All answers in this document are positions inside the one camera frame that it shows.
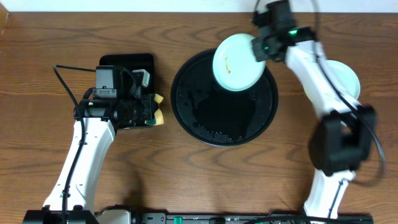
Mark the black round tray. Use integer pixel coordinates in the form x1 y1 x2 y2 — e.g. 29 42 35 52
170 49 279 146

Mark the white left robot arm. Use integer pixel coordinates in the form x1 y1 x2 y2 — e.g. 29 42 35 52
23 91 164 223

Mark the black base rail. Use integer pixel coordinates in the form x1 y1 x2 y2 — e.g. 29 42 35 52
130 210 374 224

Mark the green and yellow sponge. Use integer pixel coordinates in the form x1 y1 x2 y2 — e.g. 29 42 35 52
145 93 164 126

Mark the mint green plate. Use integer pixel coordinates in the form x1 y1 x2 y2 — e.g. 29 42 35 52
212 33 266 91
303 59 361 100

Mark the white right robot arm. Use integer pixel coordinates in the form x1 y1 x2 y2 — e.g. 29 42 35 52
252 25 380 219

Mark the black rectangular tray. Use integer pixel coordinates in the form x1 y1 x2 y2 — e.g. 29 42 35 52
98 53 156 129

